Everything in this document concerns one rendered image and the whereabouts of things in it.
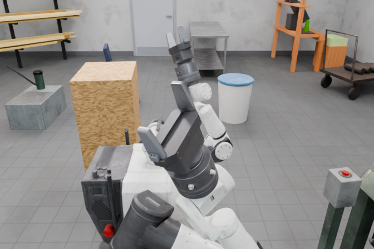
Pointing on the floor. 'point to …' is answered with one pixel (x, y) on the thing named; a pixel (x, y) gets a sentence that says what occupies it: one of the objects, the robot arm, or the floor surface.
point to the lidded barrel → (234, 97)
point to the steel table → (202, 27)
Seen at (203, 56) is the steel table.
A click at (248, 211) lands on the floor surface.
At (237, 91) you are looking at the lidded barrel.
